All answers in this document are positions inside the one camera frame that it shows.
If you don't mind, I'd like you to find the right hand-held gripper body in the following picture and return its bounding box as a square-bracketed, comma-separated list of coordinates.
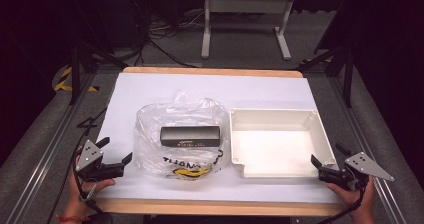
[318, 151, 395, 192]

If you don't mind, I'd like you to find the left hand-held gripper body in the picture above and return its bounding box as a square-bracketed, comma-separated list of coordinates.
[75, 139, 126, 183]

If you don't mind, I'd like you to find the clear plastic bag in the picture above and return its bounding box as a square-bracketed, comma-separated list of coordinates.
[133, 90, 232, 181]

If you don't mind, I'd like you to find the white plastic container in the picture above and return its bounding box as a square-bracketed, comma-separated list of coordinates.
[228, 107, 338, 180]

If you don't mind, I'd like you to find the black rectangular box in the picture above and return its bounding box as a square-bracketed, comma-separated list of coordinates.
[159, 125, 222, 148]

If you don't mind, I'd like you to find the person's right hand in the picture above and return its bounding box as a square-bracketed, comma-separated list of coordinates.
[327, 176, 376, 218]

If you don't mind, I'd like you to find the person's left hand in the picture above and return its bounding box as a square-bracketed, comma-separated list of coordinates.
[63, 155, 117, 217]

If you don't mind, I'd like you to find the yellow black floor tape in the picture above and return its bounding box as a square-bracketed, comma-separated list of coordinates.
[53, 66, 100, 93]

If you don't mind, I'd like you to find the black metal stand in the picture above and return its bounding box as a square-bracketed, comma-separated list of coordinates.
[68, 40, 130, 106]
[299, 43, 355, 109]

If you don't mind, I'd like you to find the wooden table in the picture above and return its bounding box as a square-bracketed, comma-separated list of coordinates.
[94, 66, 345, 217]

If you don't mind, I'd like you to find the white paper sheet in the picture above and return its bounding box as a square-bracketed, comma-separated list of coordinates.
[96, 72, 341, 204]

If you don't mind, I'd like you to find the aluminium rail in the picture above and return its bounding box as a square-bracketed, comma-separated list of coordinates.
[5, 73, 98, 224]
[328, 77, 408, 224]

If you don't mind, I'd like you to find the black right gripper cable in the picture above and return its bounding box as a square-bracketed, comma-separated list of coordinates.
[318, 185, 366, 224]

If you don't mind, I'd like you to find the red bracelet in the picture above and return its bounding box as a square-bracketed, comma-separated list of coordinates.
[55, 213, 92, 224]

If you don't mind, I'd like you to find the bundle of floor cables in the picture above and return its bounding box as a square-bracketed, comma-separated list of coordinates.
[131, 0, 208, 69]

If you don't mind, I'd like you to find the white desk frame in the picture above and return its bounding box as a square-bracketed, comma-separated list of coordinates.
[200, 0, 297, 61]

